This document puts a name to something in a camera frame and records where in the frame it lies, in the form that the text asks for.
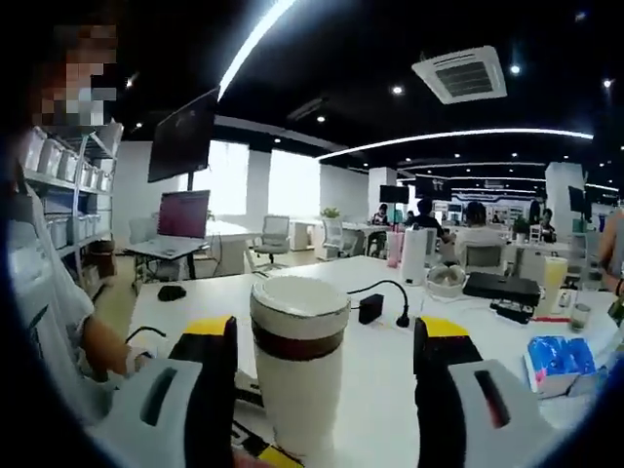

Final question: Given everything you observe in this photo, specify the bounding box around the hanging dark screen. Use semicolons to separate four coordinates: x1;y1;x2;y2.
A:
414;175;453;201

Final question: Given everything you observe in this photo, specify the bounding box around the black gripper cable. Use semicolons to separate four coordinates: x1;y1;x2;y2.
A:
125;325;168;343

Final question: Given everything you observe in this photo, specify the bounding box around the large black wall monitor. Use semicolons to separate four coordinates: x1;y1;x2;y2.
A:
147;87;220;184

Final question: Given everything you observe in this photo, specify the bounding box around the white round container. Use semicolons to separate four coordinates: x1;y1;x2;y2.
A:
425;265;467;298

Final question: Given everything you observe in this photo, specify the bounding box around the white water cup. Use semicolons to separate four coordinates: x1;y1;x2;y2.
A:
249;276;352;459

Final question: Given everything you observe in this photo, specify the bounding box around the white cylinder appliance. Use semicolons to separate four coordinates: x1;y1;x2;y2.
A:
400;228;429;287

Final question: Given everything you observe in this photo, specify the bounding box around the white ceiling light strip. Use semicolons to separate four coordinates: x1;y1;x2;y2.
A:
216;0;299;101
319;129;594;160

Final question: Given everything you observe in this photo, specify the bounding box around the black patterned box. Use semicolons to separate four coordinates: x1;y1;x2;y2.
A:
489;297;532;323

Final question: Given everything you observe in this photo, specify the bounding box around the pink tumbler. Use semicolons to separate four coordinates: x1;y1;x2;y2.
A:
386;231;404;268

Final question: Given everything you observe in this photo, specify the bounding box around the black flat case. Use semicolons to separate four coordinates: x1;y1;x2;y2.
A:
461;271;542;307

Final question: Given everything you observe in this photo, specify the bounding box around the white table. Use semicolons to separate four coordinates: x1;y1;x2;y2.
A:
129;253;615;468

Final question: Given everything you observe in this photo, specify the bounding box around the black plug with cable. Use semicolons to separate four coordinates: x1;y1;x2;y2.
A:
348;280;411;330

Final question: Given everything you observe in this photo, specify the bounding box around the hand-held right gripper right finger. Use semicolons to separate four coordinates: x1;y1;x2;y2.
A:
412;315;562;468

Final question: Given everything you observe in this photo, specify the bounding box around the black power adapter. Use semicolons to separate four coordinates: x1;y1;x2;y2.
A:
358;293;385;326

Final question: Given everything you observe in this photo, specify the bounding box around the grey office chair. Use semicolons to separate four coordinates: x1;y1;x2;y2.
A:
321;217;345;259
253;214;292;267

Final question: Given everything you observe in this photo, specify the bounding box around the ceiling air conditioner vent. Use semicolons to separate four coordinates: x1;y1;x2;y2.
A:
411;46;508;106

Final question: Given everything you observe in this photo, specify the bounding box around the open laptop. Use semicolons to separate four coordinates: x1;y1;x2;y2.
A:
124;189;212;257

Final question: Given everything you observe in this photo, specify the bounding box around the blue tissue pack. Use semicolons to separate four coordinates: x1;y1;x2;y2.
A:
524;334;599;396

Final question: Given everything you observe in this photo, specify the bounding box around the row of white storage boxes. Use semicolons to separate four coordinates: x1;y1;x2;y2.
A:
24;129;112;245

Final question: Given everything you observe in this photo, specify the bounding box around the white cup lid brown band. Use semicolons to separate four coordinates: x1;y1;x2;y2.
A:
249;276;352;361

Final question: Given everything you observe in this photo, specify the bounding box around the small black monitor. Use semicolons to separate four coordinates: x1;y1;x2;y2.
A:
379;184;410;205

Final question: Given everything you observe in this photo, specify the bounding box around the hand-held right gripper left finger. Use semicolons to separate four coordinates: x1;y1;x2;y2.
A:
90;315;240;468

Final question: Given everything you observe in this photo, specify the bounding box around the brown bin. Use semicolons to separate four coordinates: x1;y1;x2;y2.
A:
90;241;116;280

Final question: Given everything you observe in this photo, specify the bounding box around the small glass cup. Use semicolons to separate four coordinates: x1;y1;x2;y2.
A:
569;302;592;332

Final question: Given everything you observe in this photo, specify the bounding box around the metal storage shelf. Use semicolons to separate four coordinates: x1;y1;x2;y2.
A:
23;124;119;274

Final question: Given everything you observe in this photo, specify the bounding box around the yellow drink cup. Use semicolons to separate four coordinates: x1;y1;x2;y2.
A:
543;256;569;316

